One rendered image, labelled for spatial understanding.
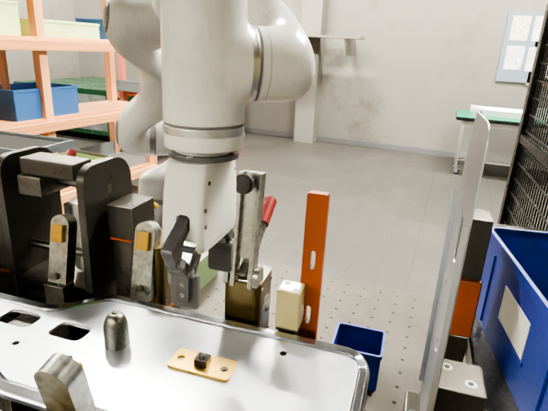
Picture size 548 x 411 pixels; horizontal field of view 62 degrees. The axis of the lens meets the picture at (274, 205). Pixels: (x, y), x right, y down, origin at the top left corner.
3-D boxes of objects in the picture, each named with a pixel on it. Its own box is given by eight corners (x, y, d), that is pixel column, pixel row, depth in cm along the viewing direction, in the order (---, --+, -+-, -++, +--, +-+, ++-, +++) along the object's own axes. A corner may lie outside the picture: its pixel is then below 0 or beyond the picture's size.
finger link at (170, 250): (195, 196, 50) (196, 242, 52) (158, 223, 43) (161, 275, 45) (205, 198, 50) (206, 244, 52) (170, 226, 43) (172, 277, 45)
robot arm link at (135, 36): (179, 163, 124) (116, 164, 119) (176, 125, 128) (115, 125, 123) (200, 28, 79) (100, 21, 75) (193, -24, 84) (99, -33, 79)
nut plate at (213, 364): (165, 366, 57) (165, 358, 57) (179, 348, 61) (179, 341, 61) (227, 382, 55) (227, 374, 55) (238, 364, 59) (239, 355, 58)
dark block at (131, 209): (121, 402, 91) (106, 203, 78) (140, 379, 98) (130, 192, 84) (143, 408, 90) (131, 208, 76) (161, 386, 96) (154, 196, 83)
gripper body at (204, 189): (194, 131, 54) (195, 219, 58) (147, 147, 45) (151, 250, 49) (253, 138, 52) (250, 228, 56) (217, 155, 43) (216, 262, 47)
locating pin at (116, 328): (99, 357, 61) (96, 314, 59) (115, 343, 64) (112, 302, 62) (121, 363, 60) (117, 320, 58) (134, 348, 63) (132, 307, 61)
